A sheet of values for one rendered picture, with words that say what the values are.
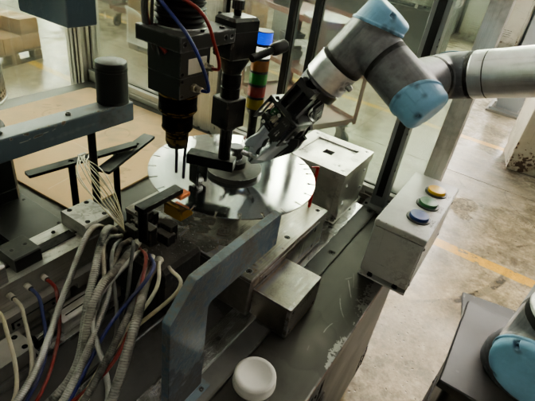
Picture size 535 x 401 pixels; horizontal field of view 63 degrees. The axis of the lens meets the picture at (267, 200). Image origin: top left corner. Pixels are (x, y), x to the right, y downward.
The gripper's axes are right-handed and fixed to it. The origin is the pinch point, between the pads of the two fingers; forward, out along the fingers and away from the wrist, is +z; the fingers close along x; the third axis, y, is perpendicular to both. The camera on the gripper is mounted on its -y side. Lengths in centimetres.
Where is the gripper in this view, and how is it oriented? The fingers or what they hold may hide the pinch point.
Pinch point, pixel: (255, 157)
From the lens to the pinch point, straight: 85.6
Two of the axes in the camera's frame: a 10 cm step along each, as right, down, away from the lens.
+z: -6.2, 5.7, 5.3
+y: -5.1, 2.2, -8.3
